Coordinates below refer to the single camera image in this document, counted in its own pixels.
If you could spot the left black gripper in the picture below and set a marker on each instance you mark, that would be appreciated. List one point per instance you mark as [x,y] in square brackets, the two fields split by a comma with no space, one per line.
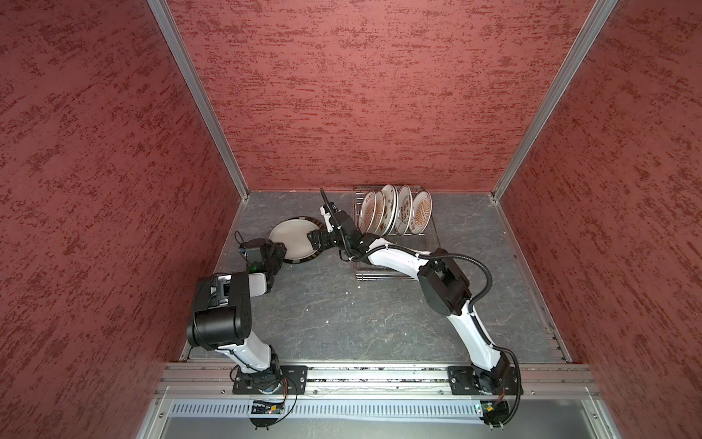
[280,251]

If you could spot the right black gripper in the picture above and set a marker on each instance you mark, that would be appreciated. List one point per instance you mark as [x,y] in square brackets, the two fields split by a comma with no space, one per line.
[315,240]

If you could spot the dark checkered rim plate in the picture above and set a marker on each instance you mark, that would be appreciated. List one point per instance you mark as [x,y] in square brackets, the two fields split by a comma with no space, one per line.
[317,221]

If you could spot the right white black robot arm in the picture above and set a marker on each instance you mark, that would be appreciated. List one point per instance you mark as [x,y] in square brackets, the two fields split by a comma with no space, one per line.
[451,284]

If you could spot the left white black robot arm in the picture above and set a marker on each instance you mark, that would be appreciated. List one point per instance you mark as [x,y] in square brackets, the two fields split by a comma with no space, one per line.
[221,316]

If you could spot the orange sunburst plate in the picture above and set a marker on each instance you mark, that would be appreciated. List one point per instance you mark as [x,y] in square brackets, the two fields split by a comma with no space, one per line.
[367,212]

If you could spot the strawberry pattern white plate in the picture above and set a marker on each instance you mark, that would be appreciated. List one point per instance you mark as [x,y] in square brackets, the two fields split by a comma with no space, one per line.
[390,196]

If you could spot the floral pattern white plate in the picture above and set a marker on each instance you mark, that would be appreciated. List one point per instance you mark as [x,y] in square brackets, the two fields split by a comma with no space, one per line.
[403,217]

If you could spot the brown leaf pattern plate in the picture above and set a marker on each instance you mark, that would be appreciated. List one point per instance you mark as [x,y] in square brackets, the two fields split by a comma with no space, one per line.
[421,210]

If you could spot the left small circuit board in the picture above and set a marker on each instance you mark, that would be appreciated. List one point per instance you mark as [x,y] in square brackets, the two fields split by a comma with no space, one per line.
[268,408]

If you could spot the left corner aluminium profile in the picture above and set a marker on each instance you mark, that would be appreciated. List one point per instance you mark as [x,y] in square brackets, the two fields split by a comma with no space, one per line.
[168,27]

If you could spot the corner aluminium profile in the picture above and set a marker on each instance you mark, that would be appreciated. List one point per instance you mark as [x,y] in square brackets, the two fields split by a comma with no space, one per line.
[590,30]
[168,27]

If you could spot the right corner aluminium profile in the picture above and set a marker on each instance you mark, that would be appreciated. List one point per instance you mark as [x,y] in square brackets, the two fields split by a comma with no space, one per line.
[590,30]

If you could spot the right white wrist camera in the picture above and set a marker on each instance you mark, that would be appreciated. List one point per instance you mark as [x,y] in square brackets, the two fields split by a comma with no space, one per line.
[327,211]

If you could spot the metal wire dish rack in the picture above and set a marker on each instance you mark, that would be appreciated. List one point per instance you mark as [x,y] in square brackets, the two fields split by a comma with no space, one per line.
[391,256]

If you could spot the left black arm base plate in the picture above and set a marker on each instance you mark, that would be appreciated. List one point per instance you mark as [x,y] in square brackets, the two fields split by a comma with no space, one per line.
[290,380]

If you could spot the aluminium mounting rail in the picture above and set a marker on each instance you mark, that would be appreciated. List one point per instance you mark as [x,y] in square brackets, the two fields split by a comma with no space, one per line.
[365,380]

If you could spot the white slotted cable duct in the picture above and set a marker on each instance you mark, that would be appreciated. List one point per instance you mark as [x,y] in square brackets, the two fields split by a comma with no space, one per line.
[462,412]

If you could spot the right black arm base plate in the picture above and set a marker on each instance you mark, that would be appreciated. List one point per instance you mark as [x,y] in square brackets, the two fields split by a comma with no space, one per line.
[466,381]

